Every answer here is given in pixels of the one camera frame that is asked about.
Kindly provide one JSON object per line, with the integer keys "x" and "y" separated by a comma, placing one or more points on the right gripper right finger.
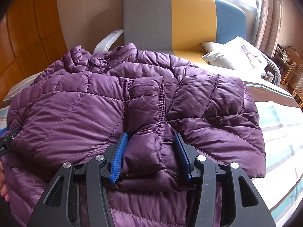
{"x": 184, "y": 161}

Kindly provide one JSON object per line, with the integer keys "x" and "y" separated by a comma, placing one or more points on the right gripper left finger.
{"x": 117, "y": 157}

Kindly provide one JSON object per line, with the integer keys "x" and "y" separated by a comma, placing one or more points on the purple quilted down jacket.
{"x": 82, "y": 103}

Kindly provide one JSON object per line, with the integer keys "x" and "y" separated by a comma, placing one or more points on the person's left hand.
{"x": 4, "y": 193}

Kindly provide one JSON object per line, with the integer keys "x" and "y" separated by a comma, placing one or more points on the striped bed sheet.
{"x": 279, "y": 125}

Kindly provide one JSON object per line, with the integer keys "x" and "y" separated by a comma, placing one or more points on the wooden wardrobe panel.
{"x": 31, "y": 40}

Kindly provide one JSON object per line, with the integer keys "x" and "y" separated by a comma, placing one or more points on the white printed pillow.
{"x": 237, "y": 54}

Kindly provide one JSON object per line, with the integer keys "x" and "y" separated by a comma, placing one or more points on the wicker wooden chair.
{"x": 293, "y": 82}

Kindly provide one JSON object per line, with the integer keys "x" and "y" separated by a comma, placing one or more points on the grey yellow blue headboard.
{"x": 178, "y": 27}

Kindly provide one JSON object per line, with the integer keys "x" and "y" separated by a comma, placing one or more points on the cluttered wooden side table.
{"x": 288, "y": 55}

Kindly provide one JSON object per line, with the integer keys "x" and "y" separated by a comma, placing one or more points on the pink checked curtain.
{"x": 267, "y": 27}

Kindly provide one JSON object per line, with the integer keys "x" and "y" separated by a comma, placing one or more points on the grey bed side rail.
{"x": 272, "y": 71}

